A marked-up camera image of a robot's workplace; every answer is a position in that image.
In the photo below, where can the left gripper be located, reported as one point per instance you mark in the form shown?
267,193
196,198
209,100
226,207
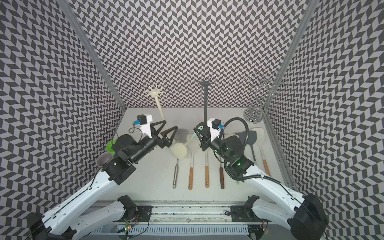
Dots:
164,141

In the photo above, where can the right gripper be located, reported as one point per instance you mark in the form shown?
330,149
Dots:
206,140

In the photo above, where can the cream spatula light wood handle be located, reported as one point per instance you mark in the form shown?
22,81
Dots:
192,162

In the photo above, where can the cream slotted turner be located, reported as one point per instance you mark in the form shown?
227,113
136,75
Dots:
184,143

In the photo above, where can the cream spoon brown handle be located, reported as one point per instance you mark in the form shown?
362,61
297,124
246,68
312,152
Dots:
207,176

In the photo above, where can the cream utensil rack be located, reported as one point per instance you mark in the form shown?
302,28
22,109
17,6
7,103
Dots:
155,94

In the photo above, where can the grey spatula mint handle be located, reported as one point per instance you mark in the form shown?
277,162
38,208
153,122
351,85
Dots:
251,141

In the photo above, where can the cream spatula wooden handle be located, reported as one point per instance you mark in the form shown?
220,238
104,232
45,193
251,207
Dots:
260,140

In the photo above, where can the grey turner mint handle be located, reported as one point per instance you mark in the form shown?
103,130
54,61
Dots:
242,136

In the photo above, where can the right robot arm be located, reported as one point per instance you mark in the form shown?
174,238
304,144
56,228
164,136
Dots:
303,215

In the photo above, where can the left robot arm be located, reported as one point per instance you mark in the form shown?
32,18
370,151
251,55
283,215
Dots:
66,221

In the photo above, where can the dark grey utensil rack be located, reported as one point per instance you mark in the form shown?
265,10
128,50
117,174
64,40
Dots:
205,84

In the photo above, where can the green plastic goblet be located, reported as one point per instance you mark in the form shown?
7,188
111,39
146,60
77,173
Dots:
109,147

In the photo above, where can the grey ceramic mug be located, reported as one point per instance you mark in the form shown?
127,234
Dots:
104,158

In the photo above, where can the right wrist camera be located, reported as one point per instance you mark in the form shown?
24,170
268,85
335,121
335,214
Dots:
215,126

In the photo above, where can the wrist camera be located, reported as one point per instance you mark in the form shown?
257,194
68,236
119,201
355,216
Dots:
143,123
215,126

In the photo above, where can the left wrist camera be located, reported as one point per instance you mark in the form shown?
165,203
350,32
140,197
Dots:
143,123

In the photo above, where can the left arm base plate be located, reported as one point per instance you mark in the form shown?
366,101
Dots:
137,214

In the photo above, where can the aluminium front rail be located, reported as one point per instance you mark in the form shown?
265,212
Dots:
186,219

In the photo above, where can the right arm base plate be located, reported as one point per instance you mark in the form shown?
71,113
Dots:
240,214

